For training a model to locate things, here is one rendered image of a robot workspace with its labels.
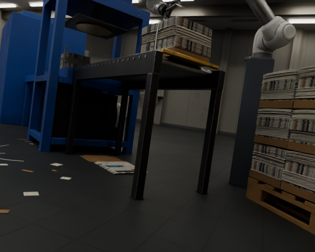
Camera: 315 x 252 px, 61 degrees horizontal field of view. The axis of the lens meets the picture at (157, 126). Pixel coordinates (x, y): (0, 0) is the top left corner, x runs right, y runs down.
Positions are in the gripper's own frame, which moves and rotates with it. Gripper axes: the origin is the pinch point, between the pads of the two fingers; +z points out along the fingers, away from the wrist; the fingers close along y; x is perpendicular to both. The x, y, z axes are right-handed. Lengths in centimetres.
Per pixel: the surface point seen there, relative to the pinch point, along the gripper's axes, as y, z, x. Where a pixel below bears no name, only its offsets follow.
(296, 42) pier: -65, -579, -1005
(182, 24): 1.3, 21.1, 9.9
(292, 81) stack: 5, 66, -44
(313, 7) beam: -171, -461, -804
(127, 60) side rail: 33.2, 7.0, 27.6
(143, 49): 26.3, -2.9, 13.6
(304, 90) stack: 6, 77, -41
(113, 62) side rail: 42, -10, 28
